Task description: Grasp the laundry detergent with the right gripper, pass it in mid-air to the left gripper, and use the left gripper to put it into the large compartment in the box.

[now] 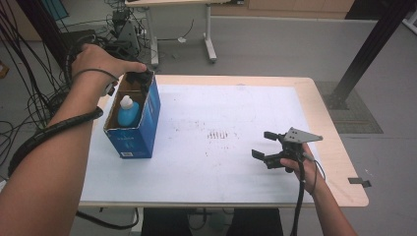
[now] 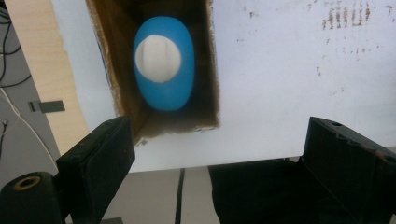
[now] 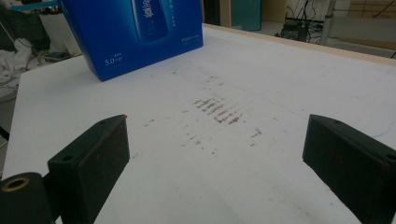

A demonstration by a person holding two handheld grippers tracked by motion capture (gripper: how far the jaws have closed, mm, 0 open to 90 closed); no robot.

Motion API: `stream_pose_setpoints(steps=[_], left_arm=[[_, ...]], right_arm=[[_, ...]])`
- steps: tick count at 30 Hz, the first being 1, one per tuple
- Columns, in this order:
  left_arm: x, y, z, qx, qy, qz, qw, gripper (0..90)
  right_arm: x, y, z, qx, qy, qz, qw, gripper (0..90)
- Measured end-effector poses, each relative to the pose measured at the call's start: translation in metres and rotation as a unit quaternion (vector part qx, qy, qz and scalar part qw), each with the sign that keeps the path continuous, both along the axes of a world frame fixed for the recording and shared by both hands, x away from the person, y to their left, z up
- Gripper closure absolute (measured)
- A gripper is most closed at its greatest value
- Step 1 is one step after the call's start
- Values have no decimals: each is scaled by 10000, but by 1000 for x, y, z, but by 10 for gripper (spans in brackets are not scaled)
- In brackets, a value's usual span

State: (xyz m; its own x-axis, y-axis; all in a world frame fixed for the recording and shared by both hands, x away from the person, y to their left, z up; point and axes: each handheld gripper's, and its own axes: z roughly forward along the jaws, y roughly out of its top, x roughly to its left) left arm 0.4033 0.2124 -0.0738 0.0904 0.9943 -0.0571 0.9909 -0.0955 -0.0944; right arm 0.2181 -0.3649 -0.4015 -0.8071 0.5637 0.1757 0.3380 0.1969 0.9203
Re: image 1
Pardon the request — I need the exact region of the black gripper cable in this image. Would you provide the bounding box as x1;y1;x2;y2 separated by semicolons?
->
289;168;308;236

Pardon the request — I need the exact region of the black tape piece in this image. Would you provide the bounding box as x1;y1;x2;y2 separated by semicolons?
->
347;176;373;189

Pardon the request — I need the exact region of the white furniture edge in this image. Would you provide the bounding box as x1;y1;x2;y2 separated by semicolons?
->
402;14;417;35

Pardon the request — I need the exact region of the person's right leg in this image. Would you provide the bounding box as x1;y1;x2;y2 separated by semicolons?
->
225;207;284;236

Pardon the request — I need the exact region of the person's right hand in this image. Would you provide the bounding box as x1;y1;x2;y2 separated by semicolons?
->
279;153;322;195

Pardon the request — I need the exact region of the person's left hand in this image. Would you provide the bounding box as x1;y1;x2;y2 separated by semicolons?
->
71;43;148;96

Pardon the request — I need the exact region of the person's leg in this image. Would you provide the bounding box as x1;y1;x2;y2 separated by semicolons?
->
225;207;284;236
141;207;195;236

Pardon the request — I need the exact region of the black metal post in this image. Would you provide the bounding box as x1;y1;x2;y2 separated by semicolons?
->
323;0;417;111
15;0;72;67

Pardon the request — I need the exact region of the thick black sleeved cable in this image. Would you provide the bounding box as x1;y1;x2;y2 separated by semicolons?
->
8;33;141;230

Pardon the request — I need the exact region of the tangle of black floor cables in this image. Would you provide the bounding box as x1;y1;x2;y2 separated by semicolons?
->
0;0;149;171

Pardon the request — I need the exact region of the person's left leg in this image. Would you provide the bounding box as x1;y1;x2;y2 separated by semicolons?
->
141;207;195;236

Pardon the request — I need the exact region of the white table mat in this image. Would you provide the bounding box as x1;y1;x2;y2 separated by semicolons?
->
77;84;335;205

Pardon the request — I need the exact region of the black computer case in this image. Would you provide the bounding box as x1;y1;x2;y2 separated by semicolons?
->
60;29;99;47

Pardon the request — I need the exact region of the orange object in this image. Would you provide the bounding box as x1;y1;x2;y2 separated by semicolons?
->
0;60;10;80

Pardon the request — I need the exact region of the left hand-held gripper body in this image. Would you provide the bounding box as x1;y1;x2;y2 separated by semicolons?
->
106;20;142;64

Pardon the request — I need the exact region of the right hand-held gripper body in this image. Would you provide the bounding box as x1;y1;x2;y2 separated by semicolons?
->
264;127;324;173

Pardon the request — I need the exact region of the teal panel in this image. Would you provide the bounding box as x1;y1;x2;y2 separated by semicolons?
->
40;0;70;22

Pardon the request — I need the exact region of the blue cardboard box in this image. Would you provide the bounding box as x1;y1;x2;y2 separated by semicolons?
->
103;72;161;159

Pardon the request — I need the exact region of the blue bottle with white cap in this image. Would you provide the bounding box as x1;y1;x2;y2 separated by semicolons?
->
116;94;142;128

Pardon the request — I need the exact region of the grey computer tower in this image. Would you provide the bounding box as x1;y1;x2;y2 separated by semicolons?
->
111;9;134;26

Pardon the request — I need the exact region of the white desk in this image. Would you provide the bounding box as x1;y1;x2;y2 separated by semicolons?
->
124;0;245;68

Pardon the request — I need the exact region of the black wrist band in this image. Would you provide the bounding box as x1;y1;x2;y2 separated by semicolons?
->
72;68;120;83

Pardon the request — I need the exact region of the thin black wire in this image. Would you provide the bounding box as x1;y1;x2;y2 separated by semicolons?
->
303;151;327;195

